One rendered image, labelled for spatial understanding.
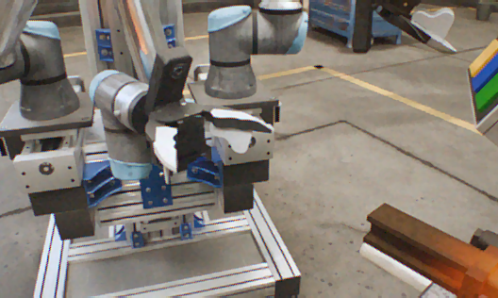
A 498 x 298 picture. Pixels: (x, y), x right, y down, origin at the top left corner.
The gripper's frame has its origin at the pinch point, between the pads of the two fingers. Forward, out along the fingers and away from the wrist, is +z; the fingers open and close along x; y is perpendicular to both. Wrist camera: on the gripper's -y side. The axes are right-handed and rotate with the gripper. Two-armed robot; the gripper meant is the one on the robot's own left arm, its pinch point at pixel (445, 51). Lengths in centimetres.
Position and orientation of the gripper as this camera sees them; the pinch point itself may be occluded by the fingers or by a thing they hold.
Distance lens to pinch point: 75.6
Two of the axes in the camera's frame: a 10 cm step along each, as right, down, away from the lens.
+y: 4.6, -6.8, -5.7
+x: 3.9, -4.3, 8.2
